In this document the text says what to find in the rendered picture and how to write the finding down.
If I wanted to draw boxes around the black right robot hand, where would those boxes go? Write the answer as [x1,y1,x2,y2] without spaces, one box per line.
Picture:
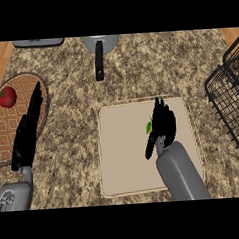
[141,95,179,161]

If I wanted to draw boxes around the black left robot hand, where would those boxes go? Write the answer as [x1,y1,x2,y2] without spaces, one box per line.
[5,81,48,172]

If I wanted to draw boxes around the beige square tray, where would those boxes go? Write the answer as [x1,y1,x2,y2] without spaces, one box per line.
[95,94,207,199]

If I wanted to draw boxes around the brown patterned oval placemat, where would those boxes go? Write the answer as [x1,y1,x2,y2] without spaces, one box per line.
[0,71,54,167]

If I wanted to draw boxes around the red tomato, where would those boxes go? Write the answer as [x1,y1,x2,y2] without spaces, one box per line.
[0,85,19,109]

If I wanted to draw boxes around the black wire tiered basket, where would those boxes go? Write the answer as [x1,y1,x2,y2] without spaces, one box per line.
[201,33,239,171]

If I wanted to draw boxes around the grey pot with black handle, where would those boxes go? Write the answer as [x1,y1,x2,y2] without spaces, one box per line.
[81,34,123,83]

